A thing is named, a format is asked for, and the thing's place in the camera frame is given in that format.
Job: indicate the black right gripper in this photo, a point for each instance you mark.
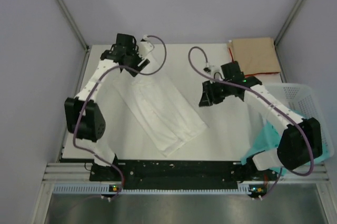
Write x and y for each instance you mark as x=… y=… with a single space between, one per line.
x=208 y=97

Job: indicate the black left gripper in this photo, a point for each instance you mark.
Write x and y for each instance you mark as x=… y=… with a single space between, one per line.
x=134 y=50

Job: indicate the white printed t shirt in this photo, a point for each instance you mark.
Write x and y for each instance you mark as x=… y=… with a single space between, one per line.
x=162 y=111

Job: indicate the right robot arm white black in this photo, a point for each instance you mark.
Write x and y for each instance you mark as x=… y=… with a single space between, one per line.
x=300 y=138

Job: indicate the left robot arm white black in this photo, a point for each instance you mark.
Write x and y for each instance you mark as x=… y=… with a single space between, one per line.
x=86 y=119

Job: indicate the folded red t shirt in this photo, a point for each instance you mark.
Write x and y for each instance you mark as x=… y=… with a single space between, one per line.
x=255 y=74

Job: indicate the folded tan t shirt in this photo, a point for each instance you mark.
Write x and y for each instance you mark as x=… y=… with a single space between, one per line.
x=255 y=54

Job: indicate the teal t shirt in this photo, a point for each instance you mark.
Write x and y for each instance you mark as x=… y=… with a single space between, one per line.
x=263 y=142

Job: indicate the white plastic basket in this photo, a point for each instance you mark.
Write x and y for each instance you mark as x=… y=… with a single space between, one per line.
x=301 y=99

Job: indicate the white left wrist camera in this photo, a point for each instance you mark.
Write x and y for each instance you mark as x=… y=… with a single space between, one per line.
x=145 y=46

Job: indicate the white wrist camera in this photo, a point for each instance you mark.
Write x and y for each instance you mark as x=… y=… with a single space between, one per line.
x=145 y=46
x=212 y=70

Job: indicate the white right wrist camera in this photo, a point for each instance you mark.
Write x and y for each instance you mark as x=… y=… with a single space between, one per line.
x=212 y=70

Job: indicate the left aluminium frame post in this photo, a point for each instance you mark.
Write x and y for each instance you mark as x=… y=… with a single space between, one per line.
x=72 y=24

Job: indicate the aluminium frame post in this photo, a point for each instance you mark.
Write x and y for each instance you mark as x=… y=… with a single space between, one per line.
x=288 y=21
x=72 y=24

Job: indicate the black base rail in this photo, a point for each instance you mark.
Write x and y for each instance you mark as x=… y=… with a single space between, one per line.
x=186 y=175

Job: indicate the aluminium front frame rail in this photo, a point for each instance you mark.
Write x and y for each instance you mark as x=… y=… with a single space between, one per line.
x=77 y=172

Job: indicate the right aluminium frame post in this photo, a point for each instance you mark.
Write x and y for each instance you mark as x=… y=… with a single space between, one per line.
x=288 y=21

